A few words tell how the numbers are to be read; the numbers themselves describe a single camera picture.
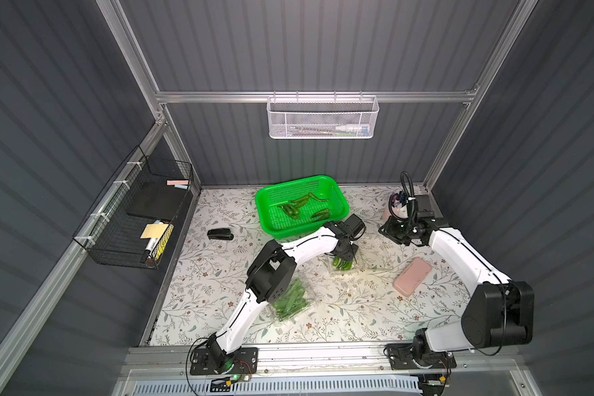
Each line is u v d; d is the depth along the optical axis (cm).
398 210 78
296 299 83
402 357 74
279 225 105
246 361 72
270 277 56
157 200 75
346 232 75
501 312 42
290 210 107
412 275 89
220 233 103
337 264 94
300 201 112
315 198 115
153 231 72
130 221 73
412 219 66
